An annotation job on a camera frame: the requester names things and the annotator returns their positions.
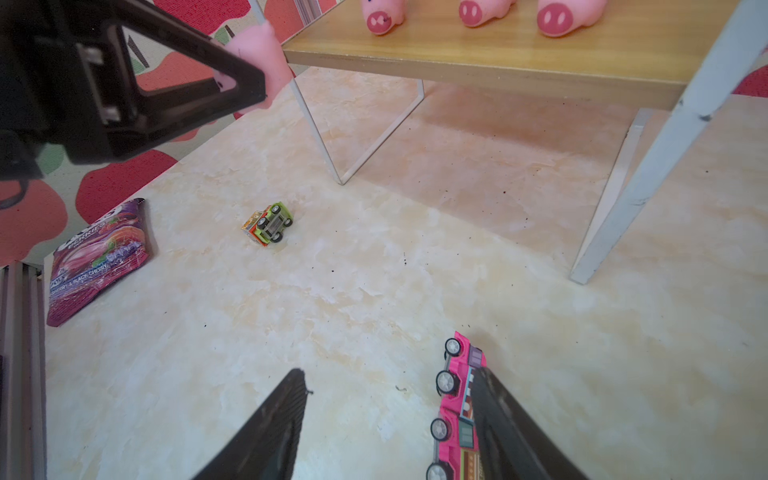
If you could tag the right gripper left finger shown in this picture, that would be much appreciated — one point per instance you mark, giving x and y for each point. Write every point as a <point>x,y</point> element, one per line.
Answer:
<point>266,445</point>

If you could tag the purple snack bag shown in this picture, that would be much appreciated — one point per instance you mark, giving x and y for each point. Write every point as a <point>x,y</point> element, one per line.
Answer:
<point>98,256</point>

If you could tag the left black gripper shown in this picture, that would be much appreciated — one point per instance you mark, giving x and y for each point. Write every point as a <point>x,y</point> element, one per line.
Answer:
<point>48,97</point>

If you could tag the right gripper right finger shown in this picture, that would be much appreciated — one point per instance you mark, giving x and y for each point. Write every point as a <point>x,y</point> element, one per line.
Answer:
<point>511,444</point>

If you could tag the pink toy pig front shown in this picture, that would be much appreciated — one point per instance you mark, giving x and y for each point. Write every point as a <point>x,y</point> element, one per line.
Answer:
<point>557,18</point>

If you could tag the wooden two-tier shelf white frame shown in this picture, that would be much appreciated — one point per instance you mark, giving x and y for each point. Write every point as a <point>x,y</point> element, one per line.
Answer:
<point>676,62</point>

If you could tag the pink toy car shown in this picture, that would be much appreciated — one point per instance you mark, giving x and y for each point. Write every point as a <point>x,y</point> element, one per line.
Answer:
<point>456,448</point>

